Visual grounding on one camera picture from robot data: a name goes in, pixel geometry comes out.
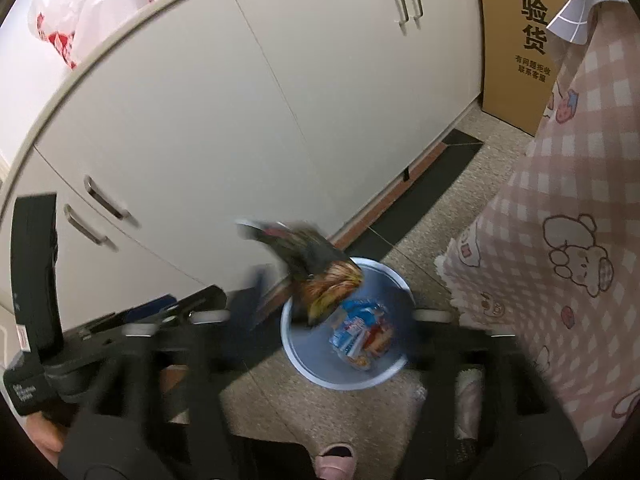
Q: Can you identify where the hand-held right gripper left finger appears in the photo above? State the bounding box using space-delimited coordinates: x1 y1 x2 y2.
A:
59 266 269 480

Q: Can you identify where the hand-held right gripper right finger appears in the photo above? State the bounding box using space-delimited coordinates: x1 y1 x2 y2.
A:
400 305 589 480

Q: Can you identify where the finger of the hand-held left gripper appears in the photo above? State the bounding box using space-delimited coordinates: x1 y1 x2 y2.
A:
125 285 228 322
64 311 163 345

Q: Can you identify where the dark snack bag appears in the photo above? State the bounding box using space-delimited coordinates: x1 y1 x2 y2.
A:
236 218 364 329

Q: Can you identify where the pale blue plastic bin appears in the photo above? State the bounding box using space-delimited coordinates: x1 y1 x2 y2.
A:
279 258 416 391

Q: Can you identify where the person's left hand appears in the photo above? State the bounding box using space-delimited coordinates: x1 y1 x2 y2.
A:
24 411 77 465

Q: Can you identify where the pink plaid fluffy slipper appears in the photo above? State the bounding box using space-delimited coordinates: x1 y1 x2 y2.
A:
452 369 484 442

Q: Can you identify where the red orange packet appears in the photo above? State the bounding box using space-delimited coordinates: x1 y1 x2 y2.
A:
361 321 395 361

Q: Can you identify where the blue white packet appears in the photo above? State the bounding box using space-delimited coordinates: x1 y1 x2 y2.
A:
327 299 385 357

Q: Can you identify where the pink smooth slipper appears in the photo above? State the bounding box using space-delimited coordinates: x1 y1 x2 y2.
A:
314 442 357 480

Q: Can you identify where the person's dark trouser leg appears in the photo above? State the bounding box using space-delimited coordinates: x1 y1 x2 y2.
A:
224 434 317 480

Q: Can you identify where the white floor cabinet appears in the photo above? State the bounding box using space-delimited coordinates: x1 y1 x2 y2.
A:
0 0 487 318

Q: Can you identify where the pink checked bear tablecloth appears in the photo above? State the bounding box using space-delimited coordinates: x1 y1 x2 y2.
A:
433 0 640 467

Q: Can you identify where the white red plastic bag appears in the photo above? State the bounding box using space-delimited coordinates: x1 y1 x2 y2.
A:
27 0 156 71

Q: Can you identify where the brown cardboard box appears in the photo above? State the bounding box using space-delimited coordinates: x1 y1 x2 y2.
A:
474 0 589 136

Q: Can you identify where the grey grid cloth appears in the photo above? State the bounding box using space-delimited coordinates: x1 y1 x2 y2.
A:
545 0 632 45

